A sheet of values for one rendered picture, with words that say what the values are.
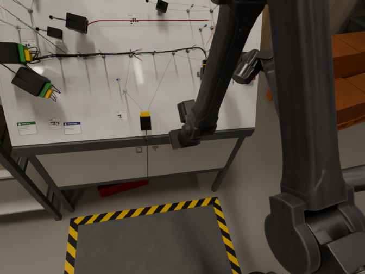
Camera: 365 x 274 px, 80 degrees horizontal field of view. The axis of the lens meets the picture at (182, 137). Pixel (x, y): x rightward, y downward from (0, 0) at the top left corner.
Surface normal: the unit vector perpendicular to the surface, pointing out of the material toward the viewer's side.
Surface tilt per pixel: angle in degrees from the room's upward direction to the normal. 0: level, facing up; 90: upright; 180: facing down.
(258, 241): 0
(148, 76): 54
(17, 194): 0
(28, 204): 0
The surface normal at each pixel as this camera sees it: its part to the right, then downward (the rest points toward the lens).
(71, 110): 0.22, 0.25
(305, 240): 0.16, -0.50
